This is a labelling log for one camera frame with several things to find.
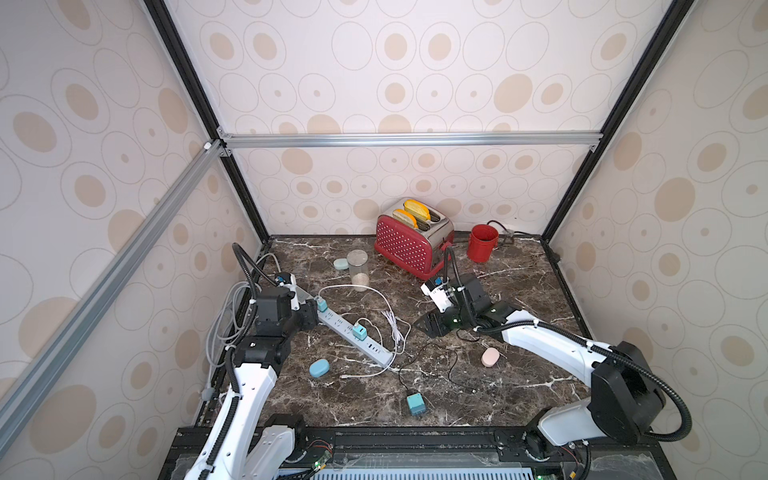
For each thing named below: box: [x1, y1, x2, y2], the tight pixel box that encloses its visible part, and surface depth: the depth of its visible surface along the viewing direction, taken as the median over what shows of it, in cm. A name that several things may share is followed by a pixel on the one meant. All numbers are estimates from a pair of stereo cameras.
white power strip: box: [315, 295, 393, 368], surface depth 92 cm
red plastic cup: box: [467, 224, 499, 263], surface depth 110 cm
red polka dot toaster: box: [374, 198, 454, 281], surface depth 102 cm
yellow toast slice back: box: [403, 199, 431, 221], surface depth 102 cm
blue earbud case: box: [309, 358, 331, 378], surface depth 87 cm
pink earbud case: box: [481, 347, 500, 367], surface depth 89 cm
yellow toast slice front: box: [392, 209, 419, 229], surface depth 100 cm
